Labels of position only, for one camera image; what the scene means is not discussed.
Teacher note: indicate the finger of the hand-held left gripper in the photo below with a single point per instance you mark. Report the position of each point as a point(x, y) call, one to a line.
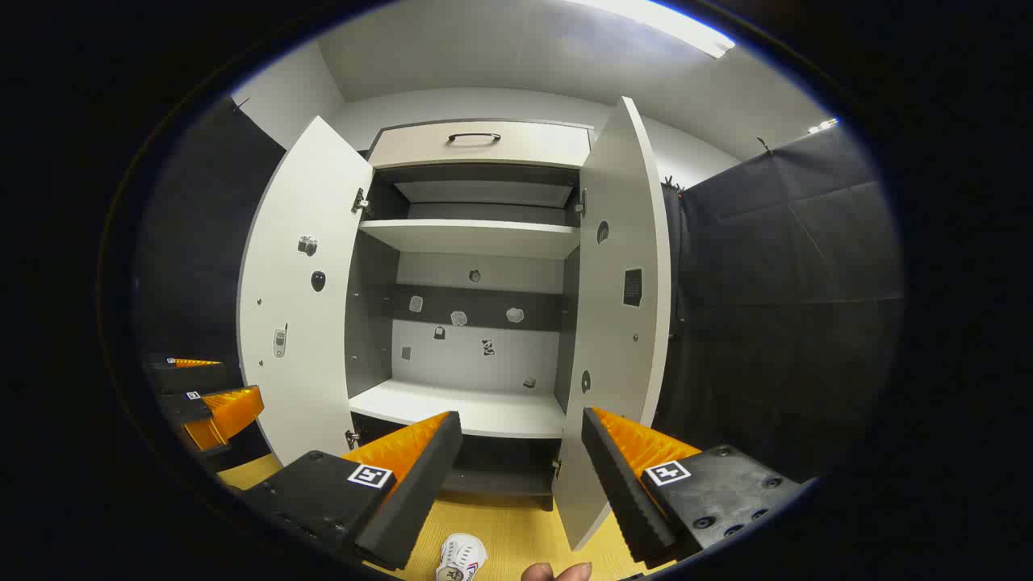
point(234, 411)
point(198, 378)

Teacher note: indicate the white shoe cabinet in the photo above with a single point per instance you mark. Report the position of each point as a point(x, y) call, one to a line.
point(476, 411)

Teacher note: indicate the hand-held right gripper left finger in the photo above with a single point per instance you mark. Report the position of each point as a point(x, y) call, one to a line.
point(420, 492)

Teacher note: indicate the white cabinet door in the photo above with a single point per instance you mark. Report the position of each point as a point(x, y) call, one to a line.
point(299, 387)
point(621, 347)

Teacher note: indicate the white canvas shoe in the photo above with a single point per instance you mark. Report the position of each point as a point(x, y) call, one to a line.
point(464, 555)

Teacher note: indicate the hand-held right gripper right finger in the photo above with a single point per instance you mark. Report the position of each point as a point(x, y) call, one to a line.
point(617, 492)

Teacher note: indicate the ceiling light panel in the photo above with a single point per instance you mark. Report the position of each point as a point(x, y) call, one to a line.
point(670, 20)
point(823, 126)

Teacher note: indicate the black backdrop cloth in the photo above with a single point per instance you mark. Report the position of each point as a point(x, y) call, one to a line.
point(791, 323)
point(202, 242)

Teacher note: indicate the white cabinet drawer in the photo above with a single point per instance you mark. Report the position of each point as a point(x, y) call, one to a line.
point(516, 149)

